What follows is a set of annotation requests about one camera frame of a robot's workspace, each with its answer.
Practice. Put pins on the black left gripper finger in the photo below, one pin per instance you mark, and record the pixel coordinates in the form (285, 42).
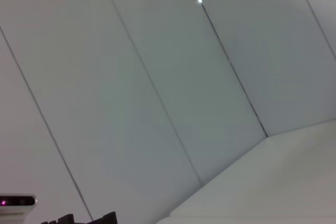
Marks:
(106, 218)
(65, 219)

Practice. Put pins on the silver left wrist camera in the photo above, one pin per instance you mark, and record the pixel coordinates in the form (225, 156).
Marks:
(17, 205)

